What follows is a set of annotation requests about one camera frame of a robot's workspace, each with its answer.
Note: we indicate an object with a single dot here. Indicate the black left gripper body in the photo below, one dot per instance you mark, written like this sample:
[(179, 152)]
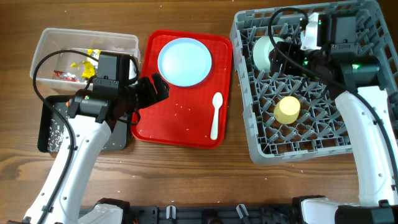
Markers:
[(141, 95)]

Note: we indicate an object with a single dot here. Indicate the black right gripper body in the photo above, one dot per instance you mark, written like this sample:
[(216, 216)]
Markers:
[(309, 57)]

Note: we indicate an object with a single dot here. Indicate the red serving tray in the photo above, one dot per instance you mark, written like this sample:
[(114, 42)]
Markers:
[(186, 116)]

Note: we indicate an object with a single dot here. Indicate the yellow snack wrapper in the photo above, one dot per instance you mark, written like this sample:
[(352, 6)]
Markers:
[(90, 65)]

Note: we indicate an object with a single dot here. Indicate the green bowl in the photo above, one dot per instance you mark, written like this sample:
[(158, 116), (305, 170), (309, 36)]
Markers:
[(261, 51)]

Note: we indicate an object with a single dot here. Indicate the yellow plastic cup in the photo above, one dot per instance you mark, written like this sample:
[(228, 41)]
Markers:
[(287, 110)]

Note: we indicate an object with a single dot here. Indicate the light blue plate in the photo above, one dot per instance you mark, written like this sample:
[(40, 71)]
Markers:
[(184, 62)]

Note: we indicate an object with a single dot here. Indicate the red snack wrapper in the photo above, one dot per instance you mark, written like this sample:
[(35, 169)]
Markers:
[(65, 76)]

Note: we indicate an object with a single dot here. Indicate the white plastic spoon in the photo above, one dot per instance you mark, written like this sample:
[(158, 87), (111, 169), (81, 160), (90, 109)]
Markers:
[(217, 103)]

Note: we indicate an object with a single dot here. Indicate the white rice pile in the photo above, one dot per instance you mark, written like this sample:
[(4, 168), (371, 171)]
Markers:
[(56, 128)]

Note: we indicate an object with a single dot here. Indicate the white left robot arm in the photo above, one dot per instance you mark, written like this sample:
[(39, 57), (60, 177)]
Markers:
[(92, 115)]

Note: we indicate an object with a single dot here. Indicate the grey dishwasher rack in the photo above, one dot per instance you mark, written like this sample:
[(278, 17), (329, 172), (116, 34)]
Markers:
[(319, 129)]

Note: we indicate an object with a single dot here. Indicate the clear plastic bin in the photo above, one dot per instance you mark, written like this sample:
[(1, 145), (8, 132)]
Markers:
[(54, 39)]

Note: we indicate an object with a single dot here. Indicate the black plastic tray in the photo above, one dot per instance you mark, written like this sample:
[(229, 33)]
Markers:
[(117, 141)]

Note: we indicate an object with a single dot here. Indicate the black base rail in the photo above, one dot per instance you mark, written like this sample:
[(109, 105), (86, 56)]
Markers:
[(266, 214)]

